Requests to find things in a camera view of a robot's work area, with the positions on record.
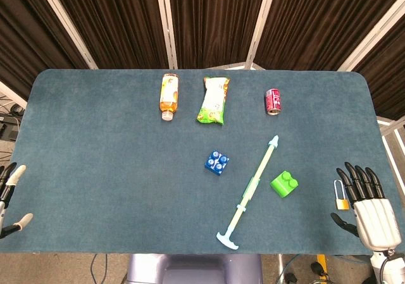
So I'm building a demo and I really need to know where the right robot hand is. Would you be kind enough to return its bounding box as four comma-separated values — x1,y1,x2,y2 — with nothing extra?
330,161,402,252

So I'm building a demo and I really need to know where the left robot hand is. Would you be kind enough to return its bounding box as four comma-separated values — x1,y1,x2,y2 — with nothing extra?
0,162,34,239

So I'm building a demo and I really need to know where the green toy building block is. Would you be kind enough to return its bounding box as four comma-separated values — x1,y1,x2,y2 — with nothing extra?
270,170,301,199

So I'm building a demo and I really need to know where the brass padlock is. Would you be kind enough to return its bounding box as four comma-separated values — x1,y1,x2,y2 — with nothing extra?
333,179,351,211

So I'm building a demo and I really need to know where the light blue toy pump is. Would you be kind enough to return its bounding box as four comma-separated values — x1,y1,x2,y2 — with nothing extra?
216,134,280,250

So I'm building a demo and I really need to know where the brown pleated curtain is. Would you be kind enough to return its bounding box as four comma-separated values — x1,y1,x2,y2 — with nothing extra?
349,21,405,121
0,0,90,101
166,0,269,70
47,0,169,70
255,0,405,71

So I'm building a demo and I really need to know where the red soda can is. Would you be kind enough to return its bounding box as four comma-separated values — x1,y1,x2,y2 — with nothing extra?
265,88,283,116

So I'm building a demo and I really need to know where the blue toy building block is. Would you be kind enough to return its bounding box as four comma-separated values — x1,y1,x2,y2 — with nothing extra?
204,150,230,176

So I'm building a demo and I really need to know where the orange drink bottle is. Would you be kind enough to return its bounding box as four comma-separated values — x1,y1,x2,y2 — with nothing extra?
158,72,180,121

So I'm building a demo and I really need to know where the green white snack bag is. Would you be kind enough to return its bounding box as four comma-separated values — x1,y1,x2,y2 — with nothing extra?
196,76,231,126

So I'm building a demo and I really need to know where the black electronics with cables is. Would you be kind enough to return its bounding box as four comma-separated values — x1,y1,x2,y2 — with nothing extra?
0,102,25,141

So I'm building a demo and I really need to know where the white partition frame post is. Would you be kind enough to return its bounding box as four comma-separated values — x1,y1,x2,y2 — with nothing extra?
34,0,99,70
245,0,278,70
154,0,178,70
0,80,28,109
337,0,405,72

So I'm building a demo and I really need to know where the white partition foot frame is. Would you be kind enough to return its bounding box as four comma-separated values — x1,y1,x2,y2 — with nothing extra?
375,114,405,158

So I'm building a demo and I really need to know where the blue floor cable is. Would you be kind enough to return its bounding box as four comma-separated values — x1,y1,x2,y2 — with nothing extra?
282,254,313,284

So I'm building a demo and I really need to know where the black floor cable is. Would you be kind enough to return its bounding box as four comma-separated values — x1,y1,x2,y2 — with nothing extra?
90,254,108,284

